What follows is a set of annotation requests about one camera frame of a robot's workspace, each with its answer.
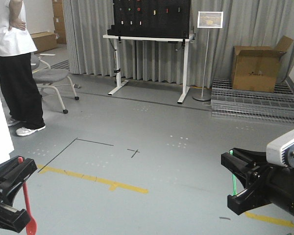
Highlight metal grate stack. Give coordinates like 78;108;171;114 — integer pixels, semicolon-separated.
211;79;294;124

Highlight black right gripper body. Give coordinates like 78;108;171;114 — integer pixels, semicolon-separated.
249;165;294;216

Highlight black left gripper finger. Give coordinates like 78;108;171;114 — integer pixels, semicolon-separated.
0;156;37;201

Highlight white desk with black pegboard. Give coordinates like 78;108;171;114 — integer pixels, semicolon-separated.
103;0;195;104

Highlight red plastic spoon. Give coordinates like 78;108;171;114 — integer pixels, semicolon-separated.
17;156;37;235

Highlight green plastic spoon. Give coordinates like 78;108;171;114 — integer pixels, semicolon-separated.
229;149;237;195

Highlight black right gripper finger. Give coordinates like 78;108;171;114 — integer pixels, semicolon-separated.
0;200;31;233

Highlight sign stand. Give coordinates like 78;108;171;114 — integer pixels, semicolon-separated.
193;11;223;102

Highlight grey chair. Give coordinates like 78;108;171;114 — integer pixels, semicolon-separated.
31;53;79;114

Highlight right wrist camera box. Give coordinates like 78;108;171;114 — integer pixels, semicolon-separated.
266;129;294;168

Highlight open cardboard box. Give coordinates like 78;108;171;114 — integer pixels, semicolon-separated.
231;36;294;93

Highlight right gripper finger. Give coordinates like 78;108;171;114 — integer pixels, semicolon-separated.
227;182;277;215
221;148;270;191

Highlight person in white shirt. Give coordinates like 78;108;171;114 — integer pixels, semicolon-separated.
0;0;46;137

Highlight stacked cardboard boxes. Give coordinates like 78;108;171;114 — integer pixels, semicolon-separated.
24;0;67;53

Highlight grey curtain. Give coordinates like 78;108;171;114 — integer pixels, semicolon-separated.
63;0;294;87

